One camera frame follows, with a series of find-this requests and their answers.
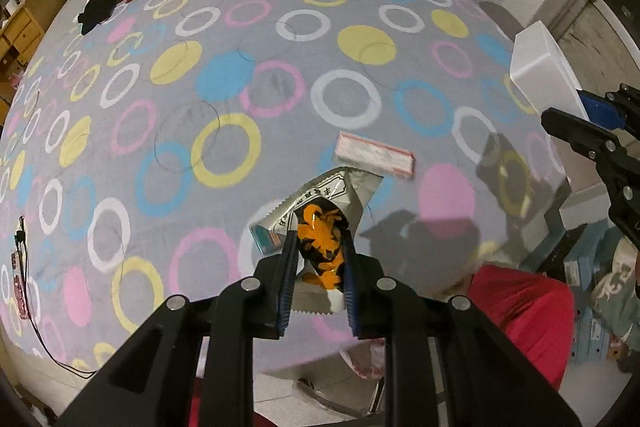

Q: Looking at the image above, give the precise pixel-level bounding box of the person's right leg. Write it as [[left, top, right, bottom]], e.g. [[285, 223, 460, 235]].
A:
[[467, 266, 577, 394]]

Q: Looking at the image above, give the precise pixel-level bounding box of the silver and orange snack packet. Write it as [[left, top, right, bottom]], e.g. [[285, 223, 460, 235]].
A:
[[248, 169, 385, 317]]

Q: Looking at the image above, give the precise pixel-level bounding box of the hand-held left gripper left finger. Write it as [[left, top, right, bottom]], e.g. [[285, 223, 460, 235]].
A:
[[55, 229, 301, 427]]

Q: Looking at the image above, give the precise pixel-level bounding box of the bed with ring-print sheet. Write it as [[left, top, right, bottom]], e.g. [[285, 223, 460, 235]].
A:
[[0, 0, 573, 383]]

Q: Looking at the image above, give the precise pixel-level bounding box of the white cardboard box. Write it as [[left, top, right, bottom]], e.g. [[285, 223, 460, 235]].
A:
[[510, 21, 591, 124]]

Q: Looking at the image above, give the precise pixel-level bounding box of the white red-edged sachet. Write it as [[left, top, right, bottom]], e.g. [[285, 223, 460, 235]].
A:
[[333, 131, 417, 179]]

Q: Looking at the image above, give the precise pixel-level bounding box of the printed cloth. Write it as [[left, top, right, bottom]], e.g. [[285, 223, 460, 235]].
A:
[[590, 237, 640, 360]]

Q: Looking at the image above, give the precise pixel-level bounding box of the black and white plush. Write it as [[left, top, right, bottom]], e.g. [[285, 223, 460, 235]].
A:
[[75, 0, 119, 36]]

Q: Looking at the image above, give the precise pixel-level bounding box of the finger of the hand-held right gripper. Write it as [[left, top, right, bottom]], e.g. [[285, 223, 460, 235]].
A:
[[576, 83, 640, 131], [541, 106, 640, 235]]

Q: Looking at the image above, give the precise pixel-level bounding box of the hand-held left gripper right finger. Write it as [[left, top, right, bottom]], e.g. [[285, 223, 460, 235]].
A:
[[340, 227, 583, 427]]

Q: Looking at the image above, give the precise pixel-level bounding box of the wooden desk with drawers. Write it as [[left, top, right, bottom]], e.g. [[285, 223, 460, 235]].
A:
[[0, 0, 72, 104]]

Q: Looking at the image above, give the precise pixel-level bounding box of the white red-print plastic bag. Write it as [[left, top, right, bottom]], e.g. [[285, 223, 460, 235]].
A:
[[340, 341, 387, 382]]

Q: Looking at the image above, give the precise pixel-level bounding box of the black charging cable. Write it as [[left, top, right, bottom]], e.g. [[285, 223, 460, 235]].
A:
[[14, 216, 97, 379]]

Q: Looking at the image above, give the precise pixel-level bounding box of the mauve plastic stool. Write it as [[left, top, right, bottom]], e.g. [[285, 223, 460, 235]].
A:
[[477, 1, 527, 42]]

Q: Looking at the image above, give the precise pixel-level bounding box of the stack of blue boxes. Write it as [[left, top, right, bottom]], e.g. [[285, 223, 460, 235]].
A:
[[564, 227, 627, 364]]

